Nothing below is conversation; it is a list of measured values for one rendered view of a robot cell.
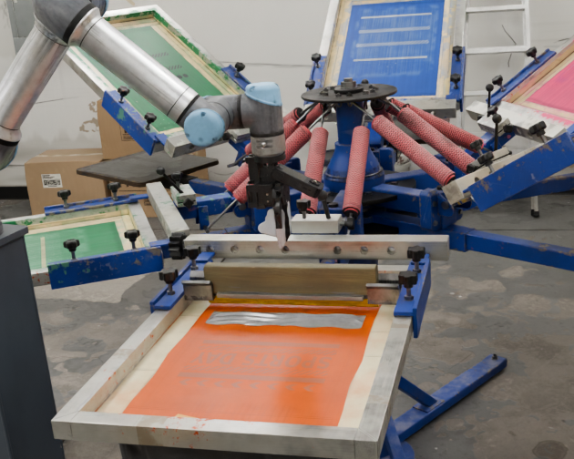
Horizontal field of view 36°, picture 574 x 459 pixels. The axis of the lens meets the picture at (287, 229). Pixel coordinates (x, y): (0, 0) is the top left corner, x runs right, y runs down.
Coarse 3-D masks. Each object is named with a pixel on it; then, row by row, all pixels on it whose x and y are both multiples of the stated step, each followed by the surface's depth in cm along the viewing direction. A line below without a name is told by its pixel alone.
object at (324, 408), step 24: (312, 312) 199; (336, 312) 198; (360, 312) 197; (288, 336) 188; (312, 336) 187; (336, 336) 186; (360, 336) 185; (336, 360) 175; (360, 360) 175; (336, 384) 166; (240, 408) 160; (264, 408) 159; (288, 408) 159; (312, 408) 158; (336, 408) 157
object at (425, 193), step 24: (384, 168) 307; (456, 168) 278; (384, 192) 267; (408, 192) 262; (432, 192) 251; (240, 216) 266; (264, 216) 265; (360, 216) 245; (432, 216) 251; (456, 216) 260
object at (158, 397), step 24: (192, 336) 192; (216, 336) 191; (240, 336) 190; (264, 336) 189; (168, 360) 182; (168, 384) 171; (144, 408) 163; (168, 408) 162; (192, 408) 162; (216, 408) 161
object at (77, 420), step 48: (144, 336) 186; (96, 384) 166; (384, 384) 157; (96, 432) 153; (144, 432) 150; (192, 432) 148; (240, 432) 146; (288, 432) 144; (336, 432) 143; (384, 432) 147
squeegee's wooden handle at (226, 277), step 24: (216, 264) 204; (240, 264) 202; (264, 264) 201; (288, 264) 200; (312, 264) 199; (336, 264) 197; (360, 264) 196; (216, 288) 205; (240, 288) 203; (264, 288) 202; (288, 288) 200; (312, 288) 199; (336, 288) 197; (360, 288) 196
